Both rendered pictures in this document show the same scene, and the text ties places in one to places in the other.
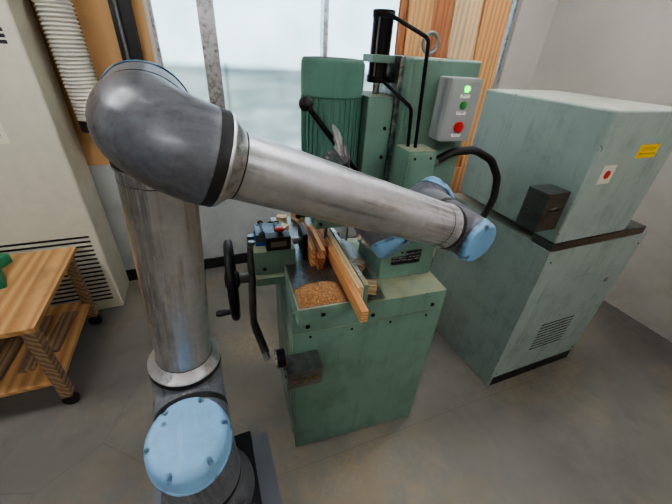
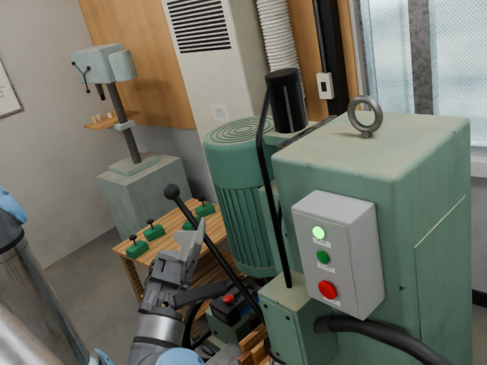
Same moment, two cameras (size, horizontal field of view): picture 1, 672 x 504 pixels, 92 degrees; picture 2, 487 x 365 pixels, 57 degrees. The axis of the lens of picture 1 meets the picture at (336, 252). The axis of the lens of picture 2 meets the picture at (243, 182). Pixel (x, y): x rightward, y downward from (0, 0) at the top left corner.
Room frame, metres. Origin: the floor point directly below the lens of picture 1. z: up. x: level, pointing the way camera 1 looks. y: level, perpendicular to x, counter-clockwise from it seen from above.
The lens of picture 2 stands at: (0.73, -0.77, 1.78)
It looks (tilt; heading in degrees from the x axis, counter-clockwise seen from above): 24 degrees down; 72
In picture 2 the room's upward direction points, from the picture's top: 14 degrees counter-clockwise
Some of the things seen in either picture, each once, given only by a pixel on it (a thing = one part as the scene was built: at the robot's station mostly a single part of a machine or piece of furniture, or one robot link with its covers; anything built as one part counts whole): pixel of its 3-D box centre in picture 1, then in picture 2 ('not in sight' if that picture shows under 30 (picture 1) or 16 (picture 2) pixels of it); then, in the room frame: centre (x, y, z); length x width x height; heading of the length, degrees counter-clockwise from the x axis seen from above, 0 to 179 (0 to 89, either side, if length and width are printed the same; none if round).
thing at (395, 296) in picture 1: (353, 275); not in sight; (1.06, -0.07, 0.76); 0.57 x 0.45 x 0.09; 109
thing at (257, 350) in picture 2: (316, 243); (280, 337); (1.00, 0.07, 0.93); 0.19 x 0.01 x 0.06; 19
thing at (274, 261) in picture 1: (272, 251); (240, 317); (0.95, 0.22, 0.91); 0.15 x 0.14 x 0.09; 19
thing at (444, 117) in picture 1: (454, 109); (338, 253); (0.99, -0.31, 1.40); 0.10 x 0.06 x 0.16; 109
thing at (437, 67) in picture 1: (407, 175); (388, 315); (1.12, -0.23, 1.16); 0.22 x 0.22 x 0.72; 19
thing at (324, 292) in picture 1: (319, 290); not in sight; (0.75, 0.04, 0.92); 0.14 x 0.09 x 0.04; 109
